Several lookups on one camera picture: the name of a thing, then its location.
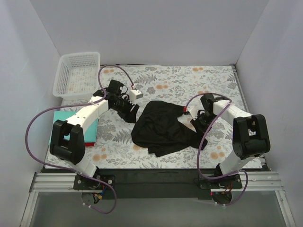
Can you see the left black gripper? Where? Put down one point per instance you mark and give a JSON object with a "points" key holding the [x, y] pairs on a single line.
{"points": [[128, 111]]}

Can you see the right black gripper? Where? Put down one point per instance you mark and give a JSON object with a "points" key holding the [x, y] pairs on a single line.
{"points": [[199, 123]]}

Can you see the black t shirt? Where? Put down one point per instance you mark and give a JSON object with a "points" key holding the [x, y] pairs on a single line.
{"points": [[159, 130]]}

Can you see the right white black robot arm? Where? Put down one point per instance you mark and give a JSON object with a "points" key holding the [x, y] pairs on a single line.
{"points": [[250, 137]]}

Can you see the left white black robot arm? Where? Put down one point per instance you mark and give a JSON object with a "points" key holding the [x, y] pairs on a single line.
{"points": [[67, 139]]}

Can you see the floral table mat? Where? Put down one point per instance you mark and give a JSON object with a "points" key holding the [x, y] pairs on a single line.
{"points": [[178, 85]]}

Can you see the folded teal t shirt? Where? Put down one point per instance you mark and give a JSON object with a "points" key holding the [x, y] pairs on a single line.
{"points": [[90, 134]]}

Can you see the folded red t shirt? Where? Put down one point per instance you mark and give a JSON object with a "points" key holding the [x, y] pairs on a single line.
{"points": [[89, 144]]}

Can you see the white plastic basket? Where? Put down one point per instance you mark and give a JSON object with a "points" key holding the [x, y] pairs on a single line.
{"points": [[77, 76]]}

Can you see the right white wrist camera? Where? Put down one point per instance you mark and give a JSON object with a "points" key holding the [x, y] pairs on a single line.
{"points": [[192, 111]]}

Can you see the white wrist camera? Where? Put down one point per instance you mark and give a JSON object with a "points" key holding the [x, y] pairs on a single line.
{"points": [[192, 111], [135, 94]]}

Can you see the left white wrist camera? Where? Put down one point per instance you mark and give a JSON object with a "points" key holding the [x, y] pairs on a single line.
{"points": [[135, 94]]}

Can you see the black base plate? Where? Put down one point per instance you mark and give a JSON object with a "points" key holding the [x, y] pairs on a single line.
{"points": [[163, 183]]}

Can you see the aluminium front rail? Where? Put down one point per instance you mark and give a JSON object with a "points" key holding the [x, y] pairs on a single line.
{"points": [[47, 182]]}

